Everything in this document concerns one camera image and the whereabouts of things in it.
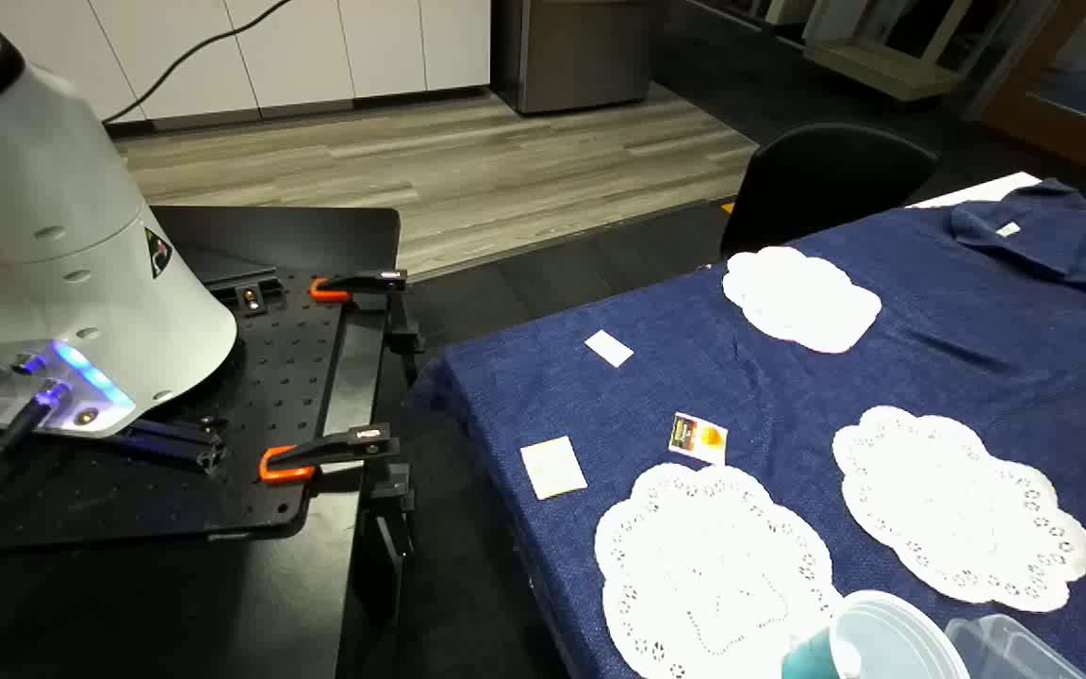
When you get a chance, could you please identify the dark blue bed sheet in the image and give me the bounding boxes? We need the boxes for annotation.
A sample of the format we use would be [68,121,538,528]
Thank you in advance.
[410,177,1086,679]

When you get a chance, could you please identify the teal plastic cup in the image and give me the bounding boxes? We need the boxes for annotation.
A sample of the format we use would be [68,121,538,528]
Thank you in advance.
[777,586,973,679]

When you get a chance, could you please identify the small white paper packet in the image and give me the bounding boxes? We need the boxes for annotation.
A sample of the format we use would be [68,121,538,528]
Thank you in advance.
[582,326,636,375]

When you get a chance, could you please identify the pale square paper note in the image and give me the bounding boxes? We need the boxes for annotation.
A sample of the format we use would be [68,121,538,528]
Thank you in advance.
[518,434,591,504]

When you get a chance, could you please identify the small orange brown picture card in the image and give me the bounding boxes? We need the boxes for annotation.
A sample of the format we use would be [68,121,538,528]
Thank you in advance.
[665,406,732,469]

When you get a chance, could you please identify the white paper doily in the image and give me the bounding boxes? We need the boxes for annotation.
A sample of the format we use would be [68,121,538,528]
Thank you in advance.
[830,404,1086,618]
[720,242,887,358]
[591,460,845,679]

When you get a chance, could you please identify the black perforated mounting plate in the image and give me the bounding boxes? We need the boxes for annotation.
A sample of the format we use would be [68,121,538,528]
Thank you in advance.
[0,263,356,557]

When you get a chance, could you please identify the small black connectors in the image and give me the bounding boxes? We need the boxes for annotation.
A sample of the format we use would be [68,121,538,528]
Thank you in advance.
[231,276,292,320]

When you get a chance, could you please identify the stainless steel appliance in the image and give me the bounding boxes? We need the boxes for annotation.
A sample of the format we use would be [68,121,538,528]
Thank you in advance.
[490,0,656,121]

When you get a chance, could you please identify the black round-back chair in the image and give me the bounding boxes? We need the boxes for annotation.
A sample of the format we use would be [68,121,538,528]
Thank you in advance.
[716,121,941,260]

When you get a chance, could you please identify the white cabinets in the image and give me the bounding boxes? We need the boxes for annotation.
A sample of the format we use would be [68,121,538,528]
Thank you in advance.
[0,0,499,127]

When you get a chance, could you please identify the blue black clamp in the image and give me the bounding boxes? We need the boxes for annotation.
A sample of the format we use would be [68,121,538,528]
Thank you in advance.
[113,415,231,474]

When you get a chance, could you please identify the black robot table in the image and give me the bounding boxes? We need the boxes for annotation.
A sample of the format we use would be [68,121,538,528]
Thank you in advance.
[0,203,424,679]

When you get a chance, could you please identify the white mattress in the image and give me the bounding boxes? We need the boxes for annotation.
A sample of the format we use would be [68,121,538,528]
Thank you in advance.
[911,169,1043,214]

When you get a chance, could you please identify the clear plastic container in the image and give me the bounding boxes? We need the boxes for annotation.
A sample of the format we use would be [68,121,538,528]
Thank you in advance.
[940,611,1086,679]

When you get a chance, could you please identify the brown wooden door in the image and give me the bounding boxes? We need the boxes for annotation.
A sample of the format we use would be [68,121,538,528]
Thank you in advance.
[975,0,1086,181]

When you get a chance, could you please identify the orange-handled black clamp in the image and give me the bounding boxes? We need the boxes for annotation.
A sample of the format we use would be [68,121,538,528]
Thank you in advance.
[253,424,424,519]
[307,263,431,358]

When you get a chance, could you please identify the black wall cable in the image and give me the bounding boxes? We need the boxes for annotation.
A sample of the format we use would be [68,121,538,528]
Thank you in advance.
[101,0,295,127]

